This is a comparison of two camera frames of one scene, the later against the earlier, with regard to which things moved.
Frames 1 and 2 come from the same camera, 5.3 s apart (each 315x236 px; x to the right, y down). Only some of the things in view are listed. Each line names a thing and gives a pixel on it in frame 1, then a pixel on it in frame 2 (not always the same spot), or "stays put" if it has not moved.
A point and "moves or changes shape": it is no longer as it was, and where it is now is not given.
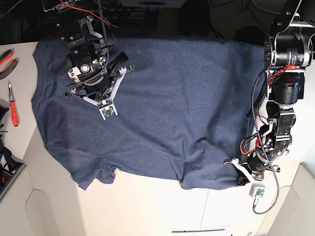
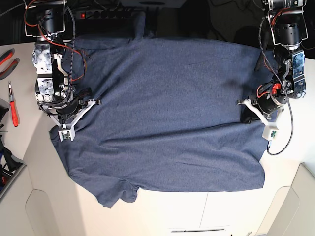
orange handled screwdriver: x=13 y=105 stays put
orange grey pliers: x=5 y=56 stays put
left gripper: x=94 y=88 -> x=68 y=110
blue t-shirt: x=183 y=111 moves or changes shape
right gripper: x=257 y=162 -> x=270 y=97
